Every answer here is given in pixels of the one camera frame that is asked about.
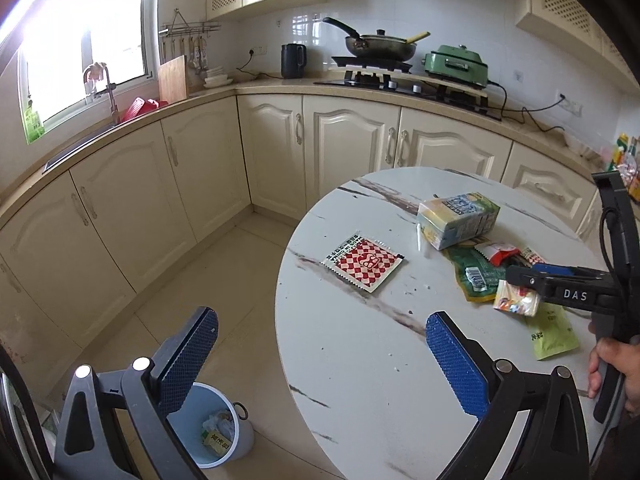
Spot red checkered sachet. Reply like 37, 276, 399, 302
321, 232, 406, 293

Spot wall utensil rack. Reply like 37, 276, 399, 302
160, 8, 222, 73

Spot black electric kettle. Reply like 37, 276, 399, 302
280, 43, 307, 80

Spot cluster of condiment bottles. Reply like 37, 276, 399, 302
607, 132, 640, 186

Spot clear plastic container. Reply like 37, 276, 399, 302
565, 135, 601, 161

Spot metal sink faucet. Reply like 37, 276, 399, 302
82, 61, 121, 126

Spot person's right hand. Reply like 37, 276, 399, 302
587, 335, 640, 401

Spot steel kitchen sink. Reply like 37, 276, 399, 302
42, 120, 126, 173

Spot green milk carton pack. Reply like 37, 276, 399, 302
416, 191, 501, 251

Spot wooden cutting board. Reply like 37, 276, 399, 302
158, 56, 190, 105

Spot stack of white dishes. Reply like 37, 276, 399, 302
202, 66, 235, 88

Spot black kettle cable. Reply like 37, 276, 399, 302
235, 52, 266, 82

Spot blue plastic waste bin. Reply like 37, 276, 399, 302
165, 382, 255, 468

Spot kitchen window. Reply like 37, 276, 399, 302
17, 0, 153, 133

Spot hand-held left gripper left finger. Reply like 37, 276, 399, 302
52, 306, 219, 480

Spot black cooker power cable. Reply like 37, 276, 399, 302
485, 80, 568, 133

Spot green electric cooker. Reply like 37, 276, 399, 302
422, 44, 488, 88

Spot light wooden board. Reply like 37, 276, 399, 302
330, 62, 488, 103

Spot wide white wall outlet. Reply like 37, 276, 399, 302
555, 91, 585, 115

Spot white plastic bag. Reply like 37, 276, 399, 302
202, 410, 236, 433

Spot black gas stove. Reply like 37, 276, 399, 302
314, 56, 503, 121

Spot dark green packet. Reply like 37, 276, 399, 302
445, 245, 508, 302

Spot black wok with lid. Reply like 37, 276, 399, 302
322, 17, 431, 61

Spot red plastic basket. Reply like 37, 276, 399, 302
122, 97, 169, 122

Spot yellow snack packet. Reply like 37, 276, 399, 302
202, 431, 232, 453

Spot light green snack packet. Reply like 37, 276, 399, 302
525, 302, 581, 361

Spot cream kitchen base cabinets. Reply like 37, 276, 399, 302
0, 80, 618, 361

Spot small colourful candy wrapper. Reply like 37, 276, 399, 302
494, 280, 542, 317

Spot red and white wrapper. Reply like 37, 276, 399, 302
474, 241, 523, 267

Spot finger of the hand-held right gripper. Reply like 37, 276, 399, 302
505, 266, 551, 303
531, 262, 608, 282

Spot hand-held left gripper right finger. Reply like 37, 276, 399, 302
426, 311, 591, 480

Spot green dish soap bottle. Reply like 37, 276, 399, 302
22, 100, 46, 144

